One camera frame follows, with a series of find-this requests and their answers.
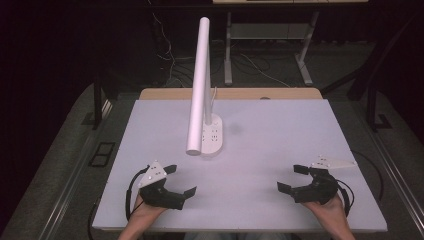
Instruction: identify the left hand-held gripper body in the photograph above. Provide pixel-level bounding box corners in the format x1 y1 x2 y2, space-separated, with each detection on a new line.
137 160 185 211

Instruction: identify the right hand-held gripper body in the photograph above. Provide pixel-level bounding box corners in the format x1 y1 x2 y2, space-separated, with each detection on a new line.
292 154 358 205

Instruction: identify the person's right hand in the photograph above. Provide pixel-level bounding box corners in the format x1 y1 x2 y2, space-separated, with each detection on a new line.
301 194 348 225

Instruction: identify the person's left hand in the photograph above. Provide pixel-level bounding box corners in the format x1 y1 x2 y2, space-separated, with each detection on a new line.
127 194 168 225

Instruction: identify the white foam board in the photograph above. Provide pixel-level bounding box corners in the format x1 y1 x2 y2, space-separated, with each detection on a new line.
92 98 389 233

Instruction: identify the white desk lamp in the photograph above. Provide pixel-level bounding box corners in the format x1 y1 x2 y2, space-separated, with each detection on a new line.
185 16 224 158

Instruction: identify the black metal stand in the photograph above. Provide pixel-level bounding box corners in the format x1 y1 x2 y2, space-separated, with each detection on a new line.
365 82 394 133
81 73 104 131

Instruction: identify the grey metal-legged desk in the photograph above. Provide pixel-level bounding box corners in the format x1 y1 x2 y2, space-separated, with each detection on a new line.
212 0 370 87

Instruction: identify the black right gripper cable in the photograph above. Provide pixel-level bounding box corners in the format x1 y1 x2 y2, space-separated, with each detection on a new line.
335 179 355 218

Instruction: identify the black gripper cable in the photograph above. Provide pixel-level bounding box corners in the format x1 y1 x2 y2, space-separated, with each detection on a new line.
124 165 151 222
335 179 355 218

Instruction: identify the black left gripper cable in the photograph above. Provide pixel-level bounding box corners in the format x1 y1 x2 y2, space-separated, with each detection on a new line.
124 165 151 222

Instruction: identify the black floor cable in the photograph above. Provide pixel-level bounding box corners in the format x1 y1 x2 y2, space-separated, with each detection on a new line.
351 149 385 203

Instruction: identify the black floor frame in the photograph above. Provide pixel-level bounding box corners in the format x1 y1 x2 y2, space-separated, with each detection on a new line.
87 141 117 169

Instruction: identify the metal floor rail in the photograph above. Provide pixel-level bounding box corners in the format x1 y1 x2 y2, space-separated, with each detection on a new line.
352 99 424 232
38 99 114 240

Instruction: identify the white floor cable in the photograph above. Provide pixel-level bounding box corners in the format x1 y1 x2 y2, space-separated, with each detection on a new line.
239 52 292 89

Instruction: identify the bundle of floor cables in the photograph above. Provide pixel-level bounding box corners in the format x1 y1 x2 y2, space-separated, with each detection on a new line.
146 0 198 88

